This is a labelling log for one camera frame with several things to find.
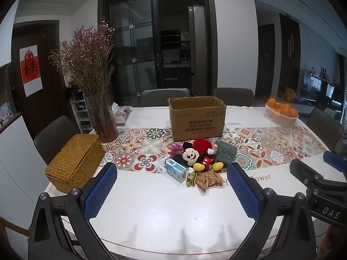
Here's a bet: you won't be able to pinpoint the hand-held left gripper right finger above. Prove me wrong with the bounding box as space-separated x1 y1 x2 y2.
227 162 318 260

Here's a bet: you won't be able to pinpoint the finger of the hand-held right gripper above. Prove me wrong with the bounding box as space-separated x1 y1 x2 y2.
289 158 347 194
322 151 347 172

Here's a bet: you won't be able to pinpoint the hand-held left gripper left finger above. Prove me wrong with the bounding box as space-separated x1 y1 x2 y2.
28 162 118 260

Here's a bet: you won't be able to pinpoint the brown snack packet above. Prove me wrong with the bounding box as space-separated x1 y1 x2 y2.
207 170 225 187
195 171 210 189

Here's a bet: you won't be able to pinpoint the woven wicker basket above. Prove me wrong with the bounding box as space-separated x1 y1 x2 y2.
45 133 105 194

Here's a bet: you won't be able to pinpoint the green knitted cloth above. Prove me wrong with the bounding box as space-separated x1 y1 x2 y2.
215 140 237 166

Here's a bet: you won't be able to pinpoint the red plush toy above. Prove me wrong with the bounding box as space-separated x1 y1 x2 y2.
193 138 214 155

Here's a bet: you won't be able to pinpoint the black mouse plush toy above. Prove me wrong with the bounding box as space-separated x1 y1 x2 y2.
173 141 224 172

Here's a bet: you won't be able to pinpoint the small blue box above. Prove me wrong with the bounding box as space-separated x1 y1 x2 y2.
165 159 187 183

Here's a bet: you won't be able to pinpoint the pink snack packet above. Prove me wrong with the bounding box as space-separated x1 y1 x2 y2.
169 143 185 158

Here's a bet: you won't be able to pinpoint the brown cardboard box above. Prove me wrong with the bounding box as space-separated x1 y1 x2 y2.
167 96 227 142

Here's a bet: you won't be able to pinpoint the grey dining chair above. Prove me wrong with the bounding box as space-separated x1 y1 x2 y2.
34 115 79 166
139 88 192 107
213 87 255 107
306 108 342 152

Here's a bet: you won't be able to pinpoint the patterned table runner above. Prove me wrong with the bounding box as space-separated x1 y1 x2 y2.
101 126 330 172

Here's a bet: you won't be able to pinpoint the white fruit basket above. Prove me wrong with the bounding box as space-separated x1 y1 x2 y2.
265 104 299 128

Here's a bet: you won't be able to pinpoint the pile of oranges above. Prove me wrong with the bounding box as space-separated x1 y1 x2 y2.
267 97 299 117

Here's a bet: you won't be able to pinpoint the glass vase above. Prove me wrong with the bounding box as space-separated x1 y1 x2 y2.
85 91 119 143

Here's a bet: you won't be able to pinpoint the yellow boxes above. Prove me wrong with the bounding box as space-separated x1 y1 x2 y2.
283 87 296 101

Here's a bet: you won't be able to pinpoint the television screen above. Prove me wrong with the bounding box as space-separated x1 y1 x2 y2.
302 70 322 99

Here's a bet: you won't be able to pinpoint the floral fabric pouch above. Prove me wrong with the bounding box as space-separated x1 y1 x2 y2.
112 102 133 125

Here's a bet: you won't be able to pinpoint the white shoe rack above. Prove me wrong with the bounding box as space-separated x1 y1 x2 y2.
69 89 93 134

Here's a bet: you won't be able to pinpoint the dark tall cabinet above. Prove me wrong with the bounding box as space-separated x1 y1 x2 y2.
279 13 301 91

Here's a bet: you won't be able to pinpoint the dried purple flowers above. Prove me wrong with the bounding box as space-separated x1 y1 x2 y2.
48 18 116 98

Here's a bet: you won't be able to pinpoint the dark sliding glass door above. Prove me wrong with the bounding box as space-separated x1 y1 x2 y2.
98 0 217 98

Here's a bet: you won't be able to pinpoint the grey refrigerator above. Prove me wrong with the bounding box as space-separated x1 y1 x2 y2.
188 5 206 96

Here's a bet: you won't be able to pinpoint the red and white wall calendar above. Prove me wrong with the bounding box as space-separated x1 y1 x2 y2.
20 46 43 97

